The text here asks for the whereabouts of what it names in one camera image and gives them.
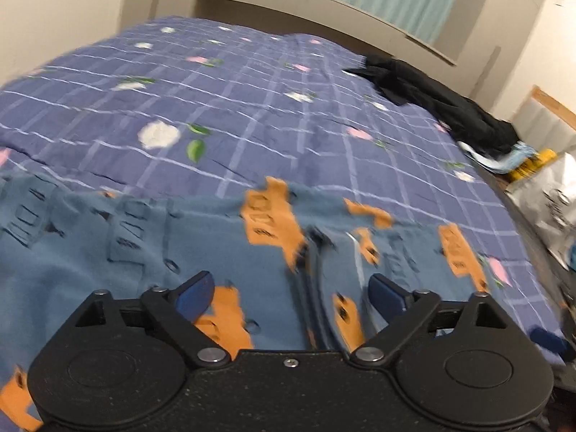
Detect grey wardrobe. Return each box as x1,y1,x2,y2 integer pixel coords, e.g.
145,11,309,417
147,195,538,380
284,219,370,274
450,0,552,113

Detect wooden padded headboard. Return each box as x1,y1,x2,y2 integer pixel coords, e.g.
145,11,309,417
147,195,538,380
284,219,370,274
510,85,576,154

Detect black jacket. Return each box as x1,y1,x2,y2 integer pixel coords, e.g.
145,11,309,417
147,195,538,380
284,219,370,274
343,55,518,156

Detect blue pants with orange cars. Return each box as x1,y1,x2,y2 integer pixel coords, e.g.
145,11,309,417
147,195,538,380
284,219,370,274
0,175,491,432

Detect beige headboard shelf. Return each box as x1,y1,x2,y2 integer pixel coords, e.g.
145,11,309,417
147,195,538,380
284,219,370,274
193,0,469,68

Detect white shopping bag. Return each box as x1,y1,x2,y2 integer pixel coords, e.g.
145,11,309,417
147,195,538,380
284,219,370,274
504,150,576,271

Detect grey quilted mattress pad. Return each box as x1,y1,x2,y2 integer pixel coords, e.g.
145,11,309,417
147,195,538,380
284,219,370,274
481,171,576,325

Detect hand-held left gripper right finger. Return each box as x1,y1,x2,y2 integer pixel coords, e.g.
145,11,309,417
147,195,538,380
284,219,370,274
350,274,514,368

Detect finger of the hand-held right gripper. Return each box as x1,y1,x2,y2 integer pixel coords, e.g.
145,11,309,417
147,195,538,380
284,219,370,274
530,328,570,358

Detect blue striped cloth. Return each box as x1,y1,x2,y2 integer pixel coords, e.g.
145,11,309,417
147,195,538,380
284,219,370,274
456,140,541,174

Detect yellow packet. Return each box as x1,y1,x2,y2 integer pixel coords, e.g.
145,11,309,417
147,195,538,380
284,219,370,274
508,148,559,183

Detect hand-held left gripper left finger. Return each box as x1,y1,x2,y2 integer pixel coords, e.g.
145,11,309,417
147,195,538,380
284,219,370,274
72,271,231,368

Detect purple checked floral quilt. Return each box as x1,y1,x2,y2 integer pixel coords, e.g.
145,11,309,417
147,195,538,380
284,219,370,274
0,15,568,356

